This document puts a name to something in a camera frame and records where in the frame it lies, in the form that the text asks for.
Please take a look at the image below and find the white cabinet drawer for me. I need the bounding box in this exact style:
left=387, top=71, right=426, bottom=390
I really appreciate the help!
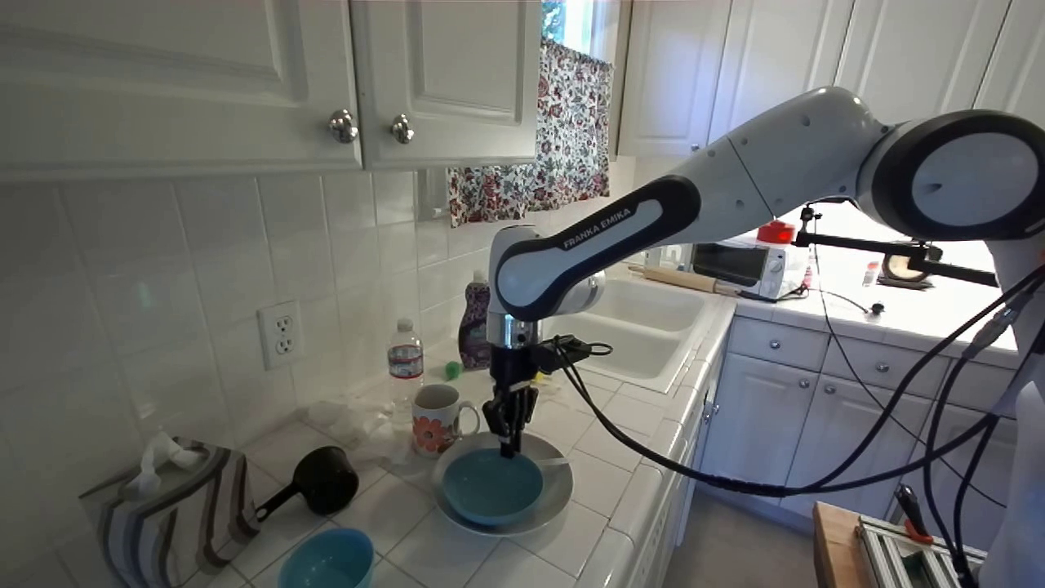
left=726, top=314, right=834, bottom=375

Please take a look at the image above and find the silver cabinet knob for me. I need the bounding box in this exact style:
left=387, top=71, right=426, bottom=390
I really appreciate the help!
left=328, top=106, right=364, bottom=148
left=387, top=110, right=422, bottom=148

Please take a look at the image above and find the white kitchen sink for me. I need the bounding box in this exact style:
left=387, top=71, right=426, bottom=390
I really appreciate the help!
left=542, top=274, right=734, bottom=395

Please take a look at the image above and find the light blue bowl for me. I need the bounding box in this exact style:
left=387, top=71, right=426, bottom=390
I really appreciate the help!
left=275, top=526, right=380, bottom=588

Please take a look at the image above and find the striped dish towel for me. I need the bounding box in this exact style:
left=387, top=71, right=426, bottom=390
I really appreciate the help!
left=79, top=434, right=263, bottom=588

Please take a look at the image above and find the grey round plate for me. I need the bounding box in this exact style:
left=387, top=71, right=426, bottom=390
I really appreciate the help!
left=430, top=429, right=578, bottom=539

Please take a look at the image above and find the floral ceramic mug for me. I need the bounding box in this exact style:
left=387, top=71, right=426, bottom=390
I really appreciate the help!
left=407, top=379, right=484, bottom=460

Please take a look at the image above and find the red handled tool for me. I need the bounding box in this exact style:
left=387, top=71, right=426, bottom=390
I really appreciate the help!
left=892, top=479, right=938, bottom=547

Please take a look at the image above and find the wide white cabinet door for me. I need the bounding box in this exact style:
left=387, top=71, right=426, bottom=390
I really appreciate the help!
left=0, top=0, right=367, bottom=179

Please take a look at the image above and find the wooden rolling pin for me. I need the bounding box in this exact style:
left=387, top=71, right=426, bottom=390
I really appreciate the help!
left=641, top=262, right=746, bottom=300

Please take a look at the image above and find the wooden box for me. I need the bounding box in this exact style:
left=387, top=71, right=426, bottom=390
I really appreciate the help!
left=809, top=496, right=875, bottom=588

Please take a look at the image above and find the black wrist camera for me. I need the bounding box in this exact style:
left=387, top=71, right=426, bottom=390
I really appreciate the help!
left=534, top=335, right=619, bottom=379

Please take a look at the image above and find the white lower cabinet door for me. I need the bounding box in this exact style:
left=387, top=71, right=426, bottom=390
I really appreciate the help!
left=699, top=351, right=820, bottom=506

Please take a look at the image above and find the clear water bottle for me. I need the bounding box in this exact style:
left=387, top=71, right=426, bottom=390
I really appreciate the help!
left=387, top=318, right=429, bottom=415

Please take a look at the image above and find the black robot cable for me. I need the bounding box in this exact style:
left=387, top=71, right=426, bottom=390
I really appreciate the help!
left=558, top=257, right=1045, bottom=502

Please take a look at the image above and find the white crumpled cloth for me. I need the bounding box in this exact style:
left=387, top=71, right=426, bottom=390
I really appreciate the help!
left=124, top=429, right=213, bottom=493

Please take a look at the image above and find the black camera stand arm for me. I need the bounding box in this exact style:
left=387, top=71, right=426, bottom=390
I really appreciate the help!
left=792, top=202, right=1003, bottom=291

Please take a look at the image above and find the floral window curtain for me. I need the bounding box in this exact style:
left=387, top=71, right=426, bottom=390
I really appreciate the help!
left=443, top=40, right=619, bottom=233

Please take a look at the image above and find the brown round object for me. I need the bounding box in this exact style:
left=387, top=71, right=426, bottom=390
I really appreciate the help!
left=875, top=248, right=934, bottom=293

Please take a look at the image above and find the red small object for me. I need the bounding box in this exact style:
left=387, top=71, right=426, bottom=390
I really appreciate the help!
left=756, top=218, right=801, bottom=248

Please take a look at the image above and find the narrow white cabinet door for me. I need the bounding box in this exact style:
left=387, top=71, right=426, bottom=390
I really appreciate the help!
left=349, top=0, right=546, bottom=173

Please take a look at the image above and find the purple dish soap bottle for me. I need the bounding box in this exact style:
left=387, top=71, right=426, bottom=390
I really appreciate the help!
left=454, top=267, right=498, bottom=375

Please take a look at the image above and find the white wall outlet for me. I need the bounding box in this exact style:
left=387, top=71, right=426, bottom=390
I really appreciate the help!
left=255, top=300, right=308, bottom=373

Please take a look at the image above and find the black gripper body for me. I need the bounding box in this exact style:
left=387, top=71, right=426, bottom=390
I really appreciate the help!
left=486, top=344, right=542, bottom=405

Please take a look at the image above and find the white toaster oven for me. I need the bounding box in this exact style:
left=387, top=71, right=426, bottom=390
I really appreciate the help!
left=690, top=238, right=818, bottom=305

